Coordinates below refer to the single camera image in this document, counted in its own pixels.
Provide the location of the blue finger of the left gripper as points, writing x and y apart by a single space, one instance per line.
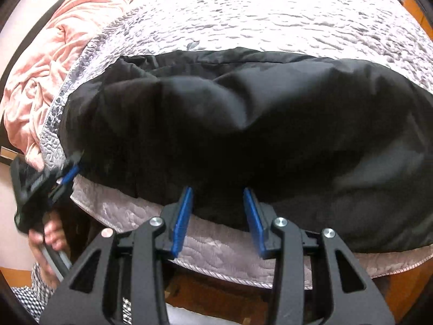
71 167

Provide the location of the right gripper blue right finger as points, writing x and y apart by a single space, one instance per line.
260 218

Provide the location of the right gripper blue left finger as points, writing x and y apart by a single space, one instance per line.
176 218

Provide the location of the black pants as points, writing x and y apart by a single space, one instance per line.
342 144

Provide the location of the checkered sleeve forearm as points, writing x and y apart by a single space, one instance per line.
35 297

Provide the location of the person's left hand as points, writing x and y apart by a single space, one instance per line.
54 236

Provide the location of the pink fleece blanket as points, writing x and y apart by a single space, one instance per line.
40 71

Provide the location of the grey quilted bedspread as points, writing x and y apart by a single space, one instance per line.
375 30

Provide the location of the orange wooden cabinet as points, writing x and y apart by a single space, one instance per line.
414 9

